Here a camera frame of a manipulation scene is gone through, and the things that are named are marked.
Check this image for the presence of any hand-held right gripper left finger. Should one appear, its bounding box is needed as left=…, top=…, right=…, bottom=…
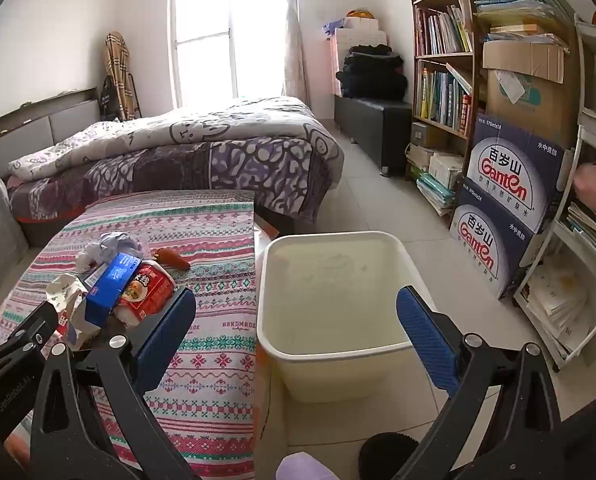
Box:
left=30, top=285, right=201, bottom=480

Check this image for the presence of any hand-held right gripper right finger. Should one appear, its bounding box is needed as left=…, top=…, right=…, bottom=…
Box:
left=393, top=285, right=563, bottom=480

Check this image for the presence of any red instant noodle packet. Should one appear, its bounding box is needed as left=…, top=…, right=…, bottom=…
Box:
left=113, top=260, right=176, bottom=323

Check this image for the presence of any orange sausage packet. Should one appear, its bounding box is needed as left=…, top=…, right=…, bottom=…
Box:
left=150, top=247, right=191, bottom=271

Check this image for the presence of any blue cardboard box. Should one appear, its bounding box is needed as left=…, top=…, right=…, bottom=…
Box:
left=85, top=252, right=144, bottom=328

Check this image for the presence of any white paper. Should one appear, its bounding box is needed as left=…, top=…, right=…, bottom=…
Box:
left=75, top=231, right=144, bottom=273

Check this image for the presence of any white plastic bin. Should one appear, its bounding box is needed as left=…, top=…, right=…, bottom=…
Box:
left=255, top=230, right=441, bottom=403

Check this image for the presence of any patterned striped tablecloth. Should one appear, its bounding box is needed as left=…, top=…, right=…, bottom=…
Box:
left=0, top=189, right=269, bottom=480

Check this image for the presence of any blue water bottle box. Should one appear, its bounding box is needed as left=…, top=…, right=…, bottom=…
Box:
left=465, top=114, right=566, bottom=235
left=448, top=180, right=541, bottom=301

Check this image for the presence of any black slipper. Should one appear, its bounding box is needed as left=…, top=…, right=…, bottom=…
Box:
left=360, top=432, right=421, bottom=480

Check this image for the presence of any orange patterned cardboard box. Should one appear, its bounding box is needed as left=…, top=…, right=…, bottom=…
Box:
left=252, top=214, right=281, bottom=246

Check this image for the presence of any pile of loose papers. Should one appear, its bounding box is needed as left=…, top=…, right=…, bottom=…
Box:
left=522, top=255, right=596, bottom=361

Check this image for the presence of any stack of books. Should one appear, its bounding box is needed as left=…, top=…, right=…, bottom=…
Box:
left=407, top=145, right=466, bottom=217

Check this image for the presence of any purple patterned blanket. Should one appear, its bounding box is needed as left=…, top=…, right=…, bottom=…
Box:
left=7, top=135, right=346, bottom=226

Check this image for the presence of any person's purple clothing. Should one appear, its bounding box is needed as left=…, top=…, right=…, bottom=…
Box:
left=275, top=451, right=341, bottom=480

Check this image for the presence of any row of leaning books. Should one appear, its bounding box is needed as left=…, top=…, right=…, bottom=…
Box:
left=565, top=200, right=596, bottom=276

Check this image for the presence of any bed with grey headboard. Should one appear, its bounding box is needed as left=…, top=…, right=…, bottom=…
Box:
left=0, top=87, right=346, bottom=248

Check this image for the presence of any black bench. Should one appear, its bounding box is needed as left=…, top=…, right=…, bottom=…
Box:
left=334, top=94, right=413, bottom=177

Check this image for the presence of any black bag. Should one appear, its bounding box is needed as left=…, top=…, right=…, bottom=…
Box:
left=99, top=76, right=122, bottom=122

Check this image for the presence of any row of upright books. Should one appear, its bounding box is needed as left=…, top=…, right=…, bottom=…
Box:
left=414, top=0, right=473, bottom=56
left=417, top=62, right=473, bottom=136

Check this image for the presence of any plaid coat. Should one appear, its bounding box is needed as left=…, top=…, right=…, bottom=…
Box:
left=103, top=32, right=140, bottom=121

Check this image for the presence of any brown cardboard box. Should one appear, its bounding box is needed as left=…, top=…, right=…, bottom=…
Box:
left=482, top=40, right=578, bottom=133

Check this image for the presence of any white shelf unit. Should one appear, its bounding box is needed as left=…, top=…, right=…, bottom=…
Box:
left=512, top=10, right=596, bottom=373

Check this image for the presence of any pile of black clothes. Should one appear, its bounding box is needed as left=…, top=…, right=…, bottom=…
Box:
left=335, top=45, right=407, bottom=101

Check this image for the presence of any wooden bookshelf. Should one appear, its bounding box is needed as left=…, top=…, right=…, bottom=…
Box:
left=407, top=0, right=484, bottom=181

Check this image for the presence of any bright window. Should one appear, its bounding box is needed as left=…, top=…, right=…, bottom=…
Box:
left=168, top=0, right=291, bottom=108

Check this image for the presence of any stack of white boxes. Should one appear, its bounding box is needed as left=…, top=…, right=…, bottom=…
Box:
left=330, top=16, right=389, bottom=96

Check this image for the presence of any pale curtain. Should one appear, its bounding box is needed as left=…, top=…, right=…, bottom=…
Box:
left=278, top=0, right=313, bottom=106

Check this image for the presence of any stack of folders and papers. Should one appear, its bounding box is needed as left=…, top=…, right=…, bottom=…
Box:
left=470, top=0, right=576, bottom=53

